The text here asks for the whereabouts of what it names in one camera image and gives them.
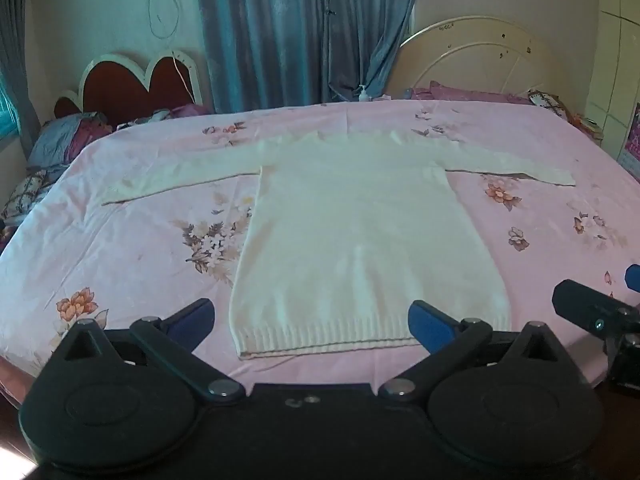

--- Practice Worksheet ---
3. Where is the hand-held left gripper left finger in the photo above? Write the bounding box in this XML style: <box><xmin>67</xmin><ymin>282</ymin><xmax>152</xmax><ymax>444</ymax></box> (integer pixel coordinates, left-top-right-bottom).
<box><xmin>47</xmin><ymin>297</ymin><xmax>248</xmax><ymax>406</ymax></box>

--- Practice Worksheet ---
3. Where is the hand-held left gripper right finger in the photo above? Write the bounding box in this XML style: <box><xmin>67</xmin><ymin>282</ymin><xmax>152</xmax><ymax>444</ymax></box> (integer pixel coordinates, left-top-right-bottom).
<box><xmin>377</xmin><ymin>300</ymin><xmax>583</xmax><ymax>406</ymax></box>

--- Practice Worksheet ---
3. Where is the white knit sweater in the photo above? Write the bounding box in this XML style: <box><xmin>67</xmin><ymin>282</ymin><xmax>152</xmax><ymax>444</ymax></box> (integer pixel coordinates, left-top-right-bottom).
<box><xmin>102</xmin><ymin>130</ymin><xmax>577</xmax><ymax>361</ymax></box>

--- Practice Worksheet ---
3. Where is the pile of mixed clothes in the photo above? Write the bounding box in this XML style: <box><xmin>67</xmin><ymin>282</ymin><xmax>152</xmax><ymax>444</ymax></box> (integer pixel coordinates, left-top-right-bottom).
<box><xmin>117</xmin><ymin>108</ymin><xmax>172</xmax><ymax>132</ymax></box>

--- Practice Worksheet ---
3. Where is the pink floral bed sheet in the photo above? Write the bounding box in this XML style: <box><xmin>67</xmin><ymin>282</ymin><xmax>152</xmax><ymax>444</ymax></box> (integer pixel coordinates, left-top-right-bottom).
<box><xmin>0</xmin><ymin>98</ymin><xmax>640</xmax><ymax>398</ymax></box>

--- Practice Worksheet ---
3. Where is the pink poster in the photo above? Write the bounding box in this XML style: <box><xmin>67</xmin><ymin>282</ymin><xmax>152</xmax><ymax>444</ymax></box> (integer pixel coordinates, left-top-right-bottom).
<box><xmin>622</xmin><ymin>102</ymin><xmax>640</xmax><ymax>162</ymax></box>

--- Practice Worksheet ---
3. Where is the checkered pillow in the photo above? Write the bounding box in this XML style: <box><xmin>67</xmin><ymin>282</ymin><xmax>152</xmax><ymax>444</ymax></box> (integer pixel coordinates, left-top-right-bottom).
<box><xmin>527</xmin><ymin>88</ymin><xmax>572</xmax><ymax>122</ymax></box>
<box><xmin>0</xmin><ymin>167</ymin><xmax>62</xmax><ymax>227</ymax></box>

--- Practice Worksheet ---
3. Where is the magenta cloth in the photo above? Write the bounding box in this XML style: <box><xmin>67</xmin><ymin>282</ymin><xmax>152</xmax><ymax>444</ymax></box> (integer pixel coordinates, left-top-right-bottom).
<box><xmin>165</xmin><ymin>103</ymin><xmax>214</xmax><ymax>120</ymax></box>

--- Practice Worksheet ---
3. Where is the pile of bedding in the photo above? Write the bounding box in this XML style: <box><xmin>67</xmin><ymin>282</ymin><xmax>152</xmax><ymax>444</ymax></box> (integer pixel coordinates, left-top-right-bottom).
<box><xmin>27</xmin><ymin>112</ymin><xmax>109</xmax><ymax>169</ymax></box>

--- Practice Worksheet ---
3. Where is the purple pillow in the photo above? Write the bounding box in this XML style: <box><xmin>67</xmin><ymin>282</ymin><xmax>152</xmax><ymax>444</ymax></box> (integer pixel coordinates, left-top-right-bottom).
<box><xmin>412</xmin><ymin>80</ymin><xmax>534</xmax><ymax>107</ymax></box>

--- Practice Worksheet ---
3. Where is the red heart-shaped headboard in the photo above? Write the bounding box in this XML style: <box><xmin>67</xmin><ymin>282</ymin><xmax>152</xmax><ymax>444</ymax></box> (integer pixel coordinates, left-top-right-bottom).
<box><xmin>53</xmin><ymin>50</ymin><xmax>203</xmax><ymax>125</ymax></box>

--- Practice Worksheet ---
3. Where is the white wardrobe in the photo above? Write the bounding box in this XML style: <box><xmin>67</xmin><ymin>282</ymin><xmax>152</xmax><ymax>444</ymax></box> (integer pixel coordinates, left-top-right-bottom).
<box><xmin>584</xmin><ymin>0</ymin><xmax>640</xmax><ymax>182</ymax></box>

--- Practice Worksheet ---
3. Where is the cream round headboard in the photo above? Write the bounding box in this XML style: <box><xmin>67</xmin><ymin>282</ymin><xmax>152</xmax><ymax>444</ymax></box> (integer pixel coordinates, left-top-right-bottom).
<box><xmin>387</xmin><ymin>15</ymin><xmax>596</xmax><ymax>107</ymax></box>

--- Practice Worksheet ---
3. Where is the blue-grey wide curtain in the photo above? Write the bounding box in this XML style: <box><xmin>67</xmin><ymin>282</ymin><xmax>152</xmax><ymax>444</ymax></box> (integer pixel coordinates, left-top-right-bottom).
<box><xmin>194</xmin><ymin>0</ymin><xmax>425</xmax><ymax>114</ymax></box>

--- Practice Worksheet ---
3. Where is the blue-grey window curtain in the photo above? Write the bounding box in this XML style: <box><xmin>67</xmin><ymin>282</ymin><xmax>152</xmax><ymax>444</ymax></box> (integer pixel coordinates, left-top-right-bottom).
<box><xmin>0</xmin><ymin>0</ymin><xmax>42</xmax><ymax>157</ymax></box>

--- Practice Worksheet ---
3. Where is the white looped wall cable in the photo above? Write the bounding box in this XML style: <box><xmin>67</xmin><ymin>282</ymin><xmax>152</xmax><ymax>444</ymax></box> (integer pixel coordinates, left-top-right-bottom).
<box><xmin>146</xmin><ymin>0</ymin><xmax>184</xmax><ymax>41</ymax></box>

